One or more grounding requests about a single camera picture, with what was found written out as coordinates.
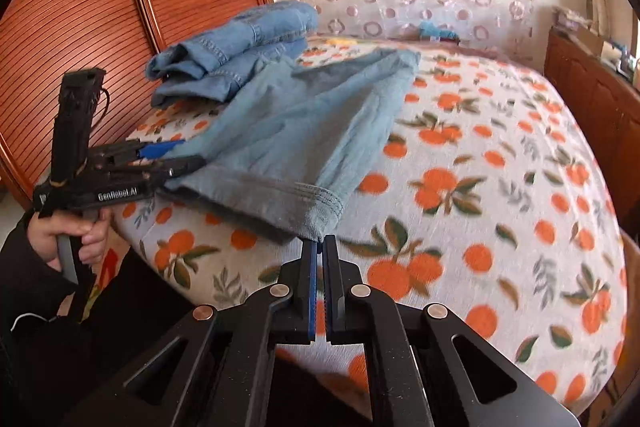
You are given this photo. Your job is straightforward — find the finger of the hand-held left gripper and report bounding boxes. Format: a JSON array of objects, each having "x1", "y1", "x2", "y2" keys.
[
  {"x1": 90, "y1": 138, "x2": 187, "y2": 164},
  {"x1": 100, "y1": 155, "x2": 207, "y2": 184}
]

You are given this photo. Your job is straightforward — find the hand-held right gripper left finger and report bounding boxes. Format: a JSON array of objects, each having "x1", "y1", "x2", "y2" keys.
[{"x1": 60, "y1": 237, "x2": 320, "y2": 427}]

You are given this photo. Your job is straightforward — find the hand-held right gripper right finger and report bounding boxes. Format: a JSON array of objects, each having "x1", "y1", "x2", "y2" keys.
[{"x1": 322, "y1": 234, "x2": 581, "y2": 427}]

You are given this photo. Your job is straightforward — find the grey-blue pants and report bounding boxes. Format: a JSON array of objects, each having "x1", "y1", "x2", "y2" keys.
[{"x1": 162, "y1": 48, "x2": 421, "y2": 244}]

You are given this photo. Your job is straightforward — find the person's left forearm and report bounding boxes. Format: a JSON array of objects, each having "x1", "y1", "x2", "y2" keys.
[{"x1": 0, "y1": 212, "x2": 98, "y2": 348}]

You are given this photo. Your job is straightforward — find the person's left hand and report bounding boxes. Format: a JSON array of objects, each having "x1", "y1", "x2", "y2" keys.
[{"x1": 26, "y1": 208, "x2": 110, "y2": 269}]

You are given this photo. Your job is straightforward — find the folded blue denim jeans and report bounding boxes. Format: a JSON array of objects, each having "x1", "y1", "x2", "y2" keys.
[{"x1": 145, "y1": 0, "x2": 320, "y2": 108}]

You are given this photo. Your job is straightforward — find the person's dark clothing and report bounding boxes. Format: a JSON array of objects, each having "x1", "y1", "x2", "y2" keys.
[{"x1": 0, "y1": 252, "x2": 373, "y2": 427}]

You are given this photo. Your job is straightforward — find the orange fruit print bed sheet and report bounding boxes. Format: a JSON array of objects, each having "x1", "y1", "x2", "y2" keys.
[{"x1": 112, "y1": 34, "x2": 628, "y2": 418}]

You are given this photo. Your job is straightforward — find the small blue box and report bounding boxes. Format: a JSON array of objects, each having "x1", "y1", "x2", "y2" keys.
[{"x1": 419, "y1": 21, "x2": 462, "y2": 44}]

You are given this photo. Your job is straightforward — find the wooden side cabinet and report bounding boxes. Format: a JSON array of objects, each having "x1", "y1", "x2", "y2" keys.
[{"x1": 544, "y1": 27, "x2": 640, "y2": 188}]

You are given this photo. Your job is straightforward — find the cardboard box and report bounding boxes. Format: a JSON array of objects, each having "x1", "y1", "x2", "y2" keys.
[{"x1": 574, "y1": 26, "x2": 607, "y2": 54}]

